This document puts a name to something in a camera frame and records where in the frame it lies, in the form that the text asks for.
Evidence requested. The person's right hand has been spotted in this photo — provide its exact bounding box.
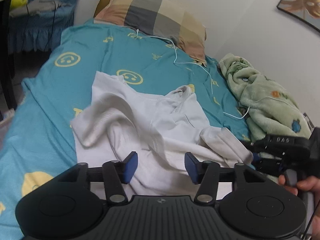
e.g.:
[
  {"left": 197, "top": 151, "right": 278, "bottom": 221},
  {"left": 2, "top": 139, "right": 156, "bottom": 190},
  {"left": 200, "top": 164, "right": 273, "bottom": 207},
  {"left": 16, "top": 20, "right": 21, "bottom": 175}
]
[{"left": 278, "top": 174, "right": 320, "bottom": 197}]

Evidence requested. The white charging cable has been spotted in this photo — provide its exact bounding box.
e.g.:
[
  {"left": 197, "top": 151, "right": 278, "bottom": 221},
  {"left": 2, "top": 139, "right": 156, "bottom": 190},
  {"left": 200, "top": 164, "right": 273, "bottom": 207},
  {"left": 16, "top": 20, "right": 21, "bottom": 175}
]
[{"left": 134, "top": 29, "right": 278, "bottom": 119}]

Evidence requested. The thin black cable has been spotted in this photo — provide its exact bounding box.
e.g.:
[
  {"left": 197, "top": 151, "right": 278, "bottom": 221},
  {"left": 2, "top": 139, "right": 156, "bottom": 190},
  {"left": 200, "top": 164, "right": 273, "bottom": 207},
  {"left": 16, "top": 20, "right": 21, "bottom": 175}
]
[{"left": 25, "top": 0, "right": 58, "bottom": 53}]

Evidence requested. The plaid pillow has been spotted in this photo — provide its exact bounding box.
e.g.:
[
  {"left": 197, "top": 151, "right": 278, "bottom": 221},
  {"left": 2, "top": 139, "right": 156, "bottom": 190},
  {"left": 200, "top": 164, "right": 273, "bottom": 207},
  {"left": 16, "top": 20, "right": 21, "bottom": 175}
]
[{"left": 94, "top": 0, "right": 208, "bottom": 67}]

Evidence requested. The green fleece blanket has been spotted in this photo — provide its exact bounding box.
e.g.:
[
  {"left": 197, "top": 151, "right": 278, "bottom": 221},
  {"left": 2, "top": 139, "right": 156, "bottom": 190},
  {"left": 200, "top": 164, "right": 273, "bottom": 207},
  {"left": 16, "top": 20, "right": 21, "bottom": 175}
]
[{"left": 217, "top": 53, "right": 314, "bottom": 143}]

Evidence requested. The teal smiley print bed sheet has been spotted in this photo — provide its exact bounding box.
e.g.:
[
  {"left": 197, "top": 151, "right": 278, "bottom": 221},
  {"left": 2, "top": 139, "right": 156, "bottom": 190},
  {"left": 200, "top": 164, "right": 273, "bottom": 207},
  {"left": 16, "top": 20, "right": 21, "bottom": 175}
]
[{"left": 0, "top": 20, "right": 250, "bottom": 240}]

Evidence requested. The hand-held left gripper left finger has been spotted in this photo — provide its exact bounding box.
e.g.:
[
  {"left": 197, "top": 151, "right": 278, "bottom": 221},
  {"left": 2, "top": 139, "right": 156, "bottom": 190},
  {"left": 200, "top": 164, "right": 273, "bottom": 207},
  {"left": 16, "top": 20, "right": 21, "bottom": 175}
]
[{"left": 57, "top": 151, "right": 139, "bottom": 206}]

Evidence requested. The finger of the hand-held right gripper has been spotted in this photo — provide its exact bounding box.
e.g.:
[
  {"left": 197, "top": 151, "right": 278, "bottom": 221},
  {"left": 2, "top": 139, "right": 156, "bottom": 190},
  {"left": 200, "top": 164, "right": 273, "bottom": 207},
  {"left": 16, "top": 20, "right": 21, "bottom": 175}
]
[
  {"left": 241, "top": 140, "right": 266, "bottom": 153},
  {"left": 251, "top": 152, "right": 286, "bottom": 178}
]

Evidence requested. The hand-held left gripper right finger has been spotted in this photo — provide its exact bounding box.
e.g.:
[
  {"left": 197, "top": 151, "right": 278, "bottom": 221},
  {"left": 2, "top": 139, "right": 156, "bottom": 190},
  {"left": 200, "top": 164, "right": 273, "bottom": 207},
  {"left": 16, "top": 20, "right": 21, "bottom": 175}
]
[{"left": 184, "top": 152, "right": 267, "bottom": 206}]

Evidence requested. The grey cloth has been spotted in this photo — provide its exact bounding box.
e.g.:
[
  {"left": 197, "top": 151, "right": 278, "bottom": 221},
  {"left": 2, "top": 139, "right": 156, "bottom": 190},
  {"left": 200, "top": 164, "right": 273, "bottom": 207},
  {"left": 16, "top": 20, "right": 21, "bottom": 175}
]
[{"left": 10, "top": 0, "right": 73, "bottom": 18}]

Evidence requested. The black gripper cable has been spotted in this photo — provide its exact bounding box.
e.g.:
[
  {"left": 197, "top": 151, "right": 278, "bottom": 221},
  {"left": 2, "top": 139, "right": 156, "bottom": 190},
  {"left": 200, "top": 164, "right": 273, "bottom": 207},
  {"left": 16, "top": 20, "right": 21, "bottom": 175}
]
[{"left": 301, "top": 205, "right": 320, "bottom": 240}]

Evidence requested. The gold leaf wall picture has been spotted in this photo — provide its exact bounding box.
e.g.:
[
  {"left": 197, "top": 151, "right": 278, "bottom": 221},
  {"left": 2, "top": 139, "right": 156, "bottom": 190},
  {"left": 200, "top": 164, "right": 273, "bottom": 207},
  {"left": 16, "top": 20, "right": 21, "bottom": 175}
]
[{"left": 276, "top": 0, "right": 320, "bottom": 33}]

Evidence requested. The blue covered chair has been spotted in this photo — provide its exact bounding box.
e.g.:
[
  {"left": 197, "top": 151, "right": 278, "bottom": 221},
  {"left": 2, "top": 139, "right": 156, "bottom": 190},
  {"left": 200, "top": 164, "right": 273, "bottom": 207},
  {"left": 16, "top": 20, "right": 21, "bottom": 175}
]
[{"left": 7, "top": 0, "right": 85, "bottom": 53}]

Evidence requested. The white t-shirt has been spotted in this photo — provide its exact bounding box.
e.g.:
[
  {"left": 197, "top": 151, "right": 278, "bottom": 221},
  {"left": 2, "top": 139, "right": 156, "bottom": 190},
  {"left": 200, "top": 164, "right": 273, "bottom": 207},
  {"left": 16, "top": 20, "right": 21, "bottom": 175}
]
[{"left": 70, "top": 71, "right": 254, "bottom": 198}]

